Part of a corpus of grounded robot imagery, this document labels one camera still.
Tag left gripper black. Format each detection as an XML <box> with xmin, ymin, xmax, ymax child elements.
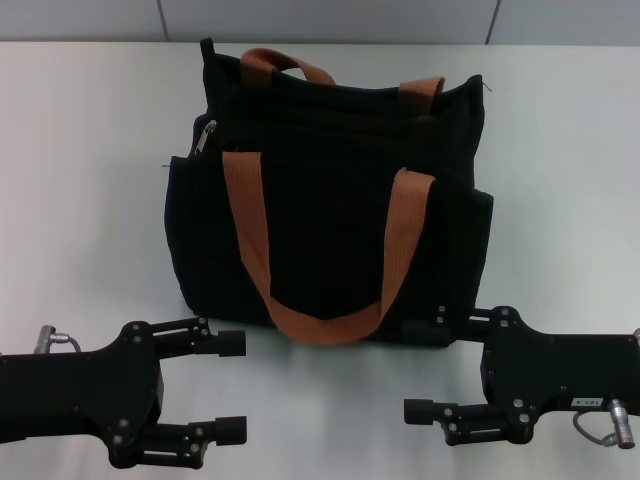
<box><xmin>0</xmin><ymin>319</ymin><xmax>167</xmax><ymax>471</ymax></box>

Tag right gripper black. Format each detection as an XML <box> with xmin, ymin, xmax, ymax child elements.
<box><xmin>403</xmin><ymin>305</ymin><xmax>640</xmax><ymax>447</ymax></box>

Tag black canvas bag orange handles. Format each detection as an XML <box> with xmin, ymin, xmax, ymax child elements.
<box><xmin>162</xmin><ymin>37</ymin><xmax>496</xmax><ymax>349</ymax></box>

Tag silver zipper pull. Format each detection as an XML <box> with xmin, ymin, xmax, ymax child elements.
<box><xmin>192</xmin><ymin>119</ymin><xmax>219</xmax><ymax>160</ymax></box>

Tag left gripper cable with connector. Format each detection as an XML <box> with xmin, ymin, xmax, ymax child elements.
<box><xmin>32</xmin><ymin>323</ymin><xmax>84</xmax><ymax>357</ymax></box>

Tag gripper cable with connector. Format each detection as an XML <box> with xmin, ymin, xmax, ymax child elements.
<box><xmin>572</xmin><ymin>394</ymin><xmax>640</xmax><ymax>444</ymax></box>
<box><xmin>32</xmin><ymin>323</ymin><xmax>84</xmax><ymax>357</ymax></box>

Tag right gripper cable with connector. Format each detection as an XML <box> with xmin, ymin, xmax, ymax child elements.
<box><xmin>572</xmin><ymin>394</ymin><xmax>640</xmax><ymax>444</ymax></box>

